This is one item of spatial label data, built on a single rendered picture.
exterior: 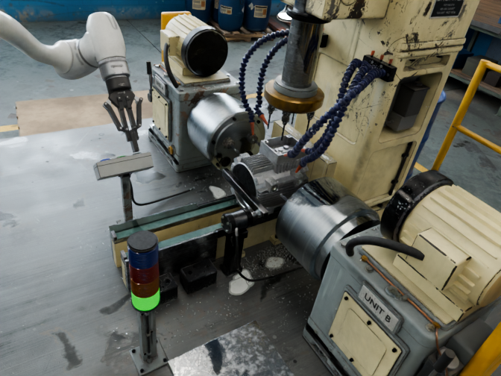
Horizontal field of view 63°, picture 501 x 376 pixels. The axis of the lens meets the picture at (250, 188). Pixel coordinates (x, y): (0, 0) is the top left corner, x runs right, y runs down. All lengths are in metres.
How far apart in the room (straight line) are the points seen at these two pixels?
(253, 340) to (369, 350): 0.27
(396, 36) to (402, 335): 0.75
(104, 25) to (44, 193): 0.66
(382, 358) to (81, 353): 0.74
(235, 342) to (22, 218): 0.90
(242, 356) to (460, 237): 0.55
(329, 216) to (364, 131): 0.36
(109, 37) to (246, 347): 0.99
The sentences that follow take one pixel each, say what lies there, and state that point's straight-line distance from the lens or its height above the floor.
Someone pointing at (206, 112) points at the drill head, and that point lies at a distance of 1.50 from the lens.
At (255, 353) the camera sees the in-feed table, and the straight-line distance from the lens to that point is 1.04.
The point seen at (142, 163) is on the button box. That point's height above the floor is 1.06.
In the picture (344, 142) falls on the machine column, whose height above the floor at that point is 1.16.
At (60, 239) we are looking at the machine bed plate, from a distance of 1.49.
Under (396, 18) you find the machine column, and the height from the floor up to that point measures 1.57.
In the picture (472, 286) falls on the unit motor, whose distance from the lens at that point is 0.84.
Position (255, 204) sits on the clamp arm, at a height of 1.03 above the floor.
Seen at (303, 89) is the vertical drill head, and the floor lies 1.36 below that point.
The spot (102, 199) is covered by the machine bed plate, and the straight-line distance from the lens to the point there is 1.62.
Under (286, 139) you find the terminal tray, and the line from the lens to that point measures 1.39.
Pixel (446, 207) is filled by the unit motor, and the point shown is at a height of 1.35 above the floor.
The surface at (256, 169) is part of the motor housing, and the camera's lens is 1.26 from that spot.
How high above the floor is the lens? 1.80
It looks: 36 degrees down
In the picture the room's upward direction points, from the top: 8 degrees clockwise
